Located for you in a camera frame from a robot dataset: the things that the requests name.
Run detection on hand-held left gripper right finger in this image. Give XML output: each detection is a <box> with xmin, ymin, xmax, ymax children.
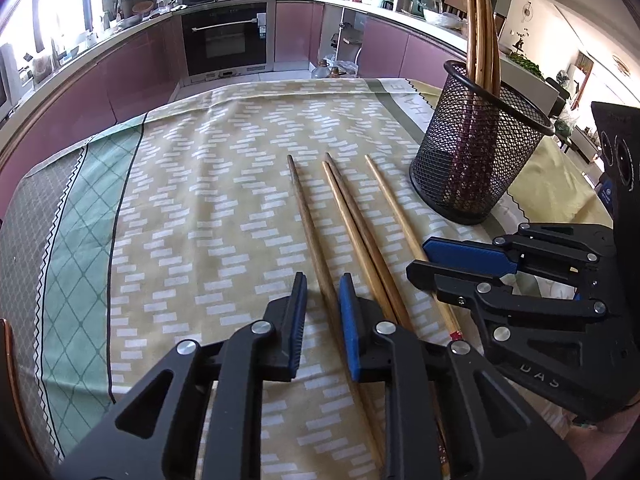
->
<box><xmin>339</xmin><ymin>274</ymin><xmax>586</xmax><ymax>480</ymax></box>

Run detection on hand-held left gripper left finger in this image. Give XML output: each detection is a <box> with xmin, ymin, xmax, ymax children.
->
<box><xmin>55</xmin><ymin>271</ymin><xmax>308</xmax><ymax>480</ymax></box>

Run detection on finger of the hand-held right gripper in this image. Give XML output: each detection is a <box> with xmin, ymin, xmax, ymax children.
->
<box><xmin>406</xmin><ymin>259</ymin><xmax>622</xmax><ymax>422</ymax></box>
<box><xmin>422</xmin><ymin>222</ymin><xmax>614</xmax><ymax>282</ymax></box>

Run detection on black mesh utensil holder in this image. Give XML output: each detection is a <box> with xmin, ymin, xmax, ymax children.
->
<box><xmin>409</xmin><ymin>60</ymin><xmax>556</xmax><ymax>226</ymax></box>

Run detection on dining chair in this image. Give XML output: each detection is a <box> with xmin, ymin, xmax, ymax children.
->
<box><xmin>545</xmin><ymin>76</ymin><xmax>583</xmax><ymax>117</ymax></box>

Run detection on patterned tablecloth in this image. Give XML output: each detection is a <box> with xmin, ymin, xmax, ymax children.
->
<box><xmin>0</xmin><ymin>77</ymin><xmax>616</xmax><ymax>480</ymax></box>

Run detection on leafy greens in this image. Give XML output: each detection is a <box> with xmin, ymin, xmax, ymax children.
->
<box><xmin>507</xmin><ymin>51</ymin><xmax>547</xmax><ymax>82</ymax></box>

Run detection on pink base cabinets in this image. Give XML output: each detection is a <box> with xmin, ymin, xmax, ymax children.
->
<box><xmin>274</xmin><ymin>0</ymin><xmax>561</xmax><ymax>126</ymax></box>
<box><xmin>0</xmin><ymin>10</ymin><xmax>187</xmax><ymax>223</ymax></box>

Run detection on black built-in oven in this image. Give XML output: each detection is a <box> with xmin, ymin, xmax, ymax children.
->
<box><xmin>179</xmin><ymin>1</ymin><xmax>273</xmax><ymax>81</ymax></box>

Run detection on smartphone with orange case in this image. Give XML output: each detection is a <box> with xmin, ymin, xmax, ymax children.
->
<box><xmin>0</xmin><ymin>317</ymin><xmax>37</xmax><ymax>466</ymax></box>

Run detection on kitchen window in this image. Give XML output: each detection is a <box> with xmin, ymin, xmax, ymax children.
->
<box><xmin>0</xmin><ymin>0</ymin><xmax>118</xmax><ymax>68</ymax></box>

